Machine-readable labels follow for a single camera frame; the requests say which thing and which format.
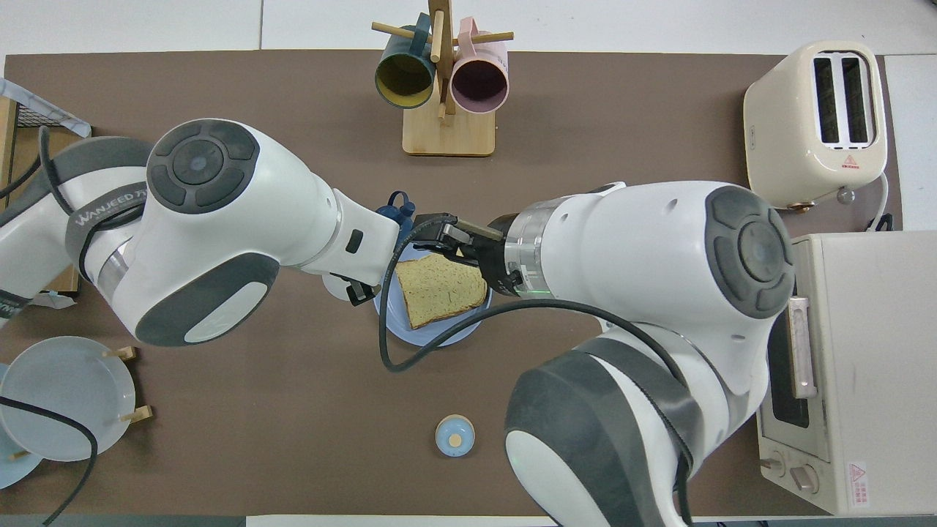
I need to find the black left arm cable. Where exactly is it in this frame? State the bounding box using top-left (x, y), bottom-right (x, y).
top-left (0, 124), bottom-right (100, 527)

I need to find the white toaster power cord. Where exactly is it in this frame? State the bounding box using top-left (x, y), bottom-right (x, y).
top-left (864, 172), bottom-right (892, 231)

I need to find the white toaster oven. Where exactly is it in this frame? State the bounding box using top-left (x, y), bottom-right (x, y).
top-left (758, 231), bottom-right (937, 516)

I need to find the black wire basket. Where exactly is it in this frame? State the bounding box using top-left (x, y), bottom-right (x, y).
top-left (15, 102), bottom-right (59, 129)

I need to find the dark teal mug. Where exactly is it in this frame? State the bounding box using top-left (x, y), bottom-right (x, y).
top-left (374, 13), bottom-right (438, 110)

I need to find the wooden plate rack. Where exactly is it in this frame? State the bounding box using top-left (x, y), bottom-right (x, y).
top-left (9, 346), bottom-right (154, 462)

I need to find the blue round plate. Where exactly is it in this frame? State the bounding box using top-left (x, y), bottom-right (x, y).
top-left (0, 362), bottom-right (43, 490)
top-left (373, 234), bottom-right (491, 348)

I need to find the cream two-slot toaster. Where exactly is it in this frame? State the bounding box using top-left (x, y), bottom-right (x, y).
top-left (743, 40), bottom-right (889, 213)

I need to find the white squeeze bottle blue cap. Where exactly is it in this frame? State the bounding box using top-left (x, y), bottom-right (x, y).
top-left (321, 190), bottom-right (417, 302)

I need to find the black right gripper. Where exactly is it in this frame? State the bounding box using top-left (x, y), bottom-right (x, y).
top-left (344, 212), bottom-right (525, 307)

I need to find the brown table mat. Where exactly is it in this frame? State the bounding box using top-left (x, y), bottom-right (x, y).
top-left (0, 50), bottom-right (901, 517)

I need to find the small blue call bell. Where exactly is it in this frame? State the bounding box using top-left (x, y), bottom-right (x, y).
top-left (435, 414), bottom-right (476, 458)

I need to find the wooden shelf unit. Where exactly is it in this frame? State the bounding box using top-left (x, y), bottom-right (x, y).
top-left (0, 95), bottom-right (92, 295)

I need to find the pink mug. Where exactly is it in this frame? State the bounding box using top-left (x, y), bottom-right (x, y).
top-left (449, 18), bottom-right (509, 115)

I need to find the toasted bread slice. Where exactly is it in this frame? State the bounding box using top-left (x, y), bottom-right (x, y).
top-left (395, 253), bottom-right (489, 330)

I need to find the wooden mug tree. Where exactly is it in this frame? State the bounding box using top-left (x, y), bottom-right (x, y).
top-left (371, 0), bottom-right (515, 157)

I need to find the grey round plate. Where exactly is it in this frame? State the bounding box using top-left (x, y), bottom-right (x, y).
top-left (0, 336), bottom-right (137, 463)

